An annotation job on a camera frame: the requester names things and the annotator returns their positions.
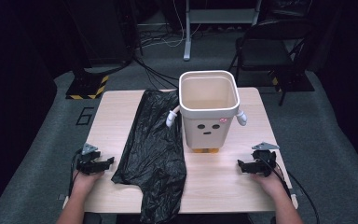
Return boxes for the black floor cables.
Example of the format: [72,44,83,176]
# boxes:
[132,55,181,90]

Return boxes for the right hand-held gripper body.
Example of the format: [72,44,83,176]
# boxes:
[251,142,280,176]

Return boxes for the cream trash bin with face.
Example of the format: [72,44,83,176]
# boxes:
[166,73,249,154]

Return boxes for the white floor cables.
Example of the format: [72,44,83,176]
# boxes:
[136,0,201,49]

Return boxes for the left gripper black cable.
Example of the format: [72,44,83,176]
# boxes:
[68,148,84,198]

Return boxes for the black yellow striped stand base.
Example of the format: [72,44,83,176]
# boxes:
[268,69,316,93]
[65,74,110,101]

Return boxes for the white metal stand frame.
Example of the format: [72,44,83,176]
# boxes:
[183,0,263,62]

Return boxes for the black folding chair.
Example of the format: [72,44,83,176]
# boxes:
[227,19,312,106]

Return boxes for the black plastic trash bag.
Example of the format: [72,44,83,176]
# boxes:
[111,90,188,224]

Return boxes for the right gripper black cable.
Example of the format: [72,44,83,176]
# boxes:
[255,155,321,224]

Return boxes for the person's right hand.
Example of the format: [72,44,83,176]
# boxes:
[250,167,286,199]

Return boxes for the dark cabinet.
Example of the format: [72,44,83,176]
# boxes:
[64,0,139,69]

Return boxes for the person's left hand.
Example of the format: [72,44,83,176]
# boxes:
[71,169,105,198]

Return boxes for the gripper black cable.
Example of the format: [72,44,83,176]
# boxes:
[255,155,321,224]
[68,148,84,198]

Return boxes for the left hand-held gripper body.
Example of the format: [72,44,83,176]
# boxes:
[76,143,102,175]

